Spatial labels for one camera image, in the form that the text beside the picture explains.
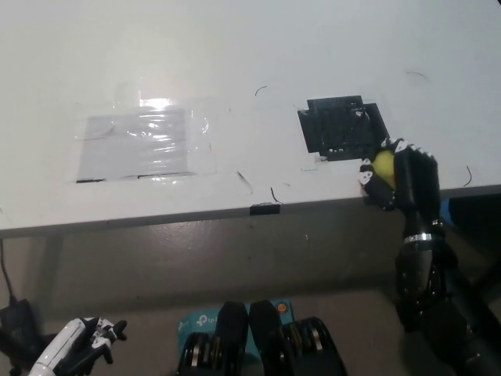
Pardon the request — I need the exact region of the small black tape strip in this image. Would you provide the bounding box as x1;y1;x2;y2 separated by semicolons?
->
248;203;282;217

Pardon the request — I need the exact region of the blue object under table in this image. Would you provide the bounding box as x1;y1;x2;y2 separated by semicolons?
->
441;198;457;226

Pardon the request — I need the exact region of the small yellow orange tennis ball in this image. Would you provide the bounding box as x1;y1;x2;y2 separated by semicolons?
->
372;150;396;186

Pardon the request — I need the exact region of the clear plastic film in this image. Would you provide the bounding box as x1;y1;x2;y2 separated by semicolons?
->
71;99;218;184

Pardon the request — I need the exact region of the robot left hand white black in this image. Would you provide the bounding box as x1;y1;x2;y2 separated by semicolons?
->
29;316;128;376

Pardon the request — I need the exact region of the black tape patch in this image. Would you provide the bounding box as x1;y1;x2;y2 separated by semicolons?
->
297;95;391;162

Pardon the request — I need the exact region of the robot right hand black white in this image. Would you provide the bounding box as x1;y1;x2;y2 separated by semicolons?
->
357;137;446;240

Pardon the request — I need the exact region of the black power adapter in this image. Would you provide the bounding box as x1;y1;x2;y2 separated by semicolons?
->
0;299;40;352

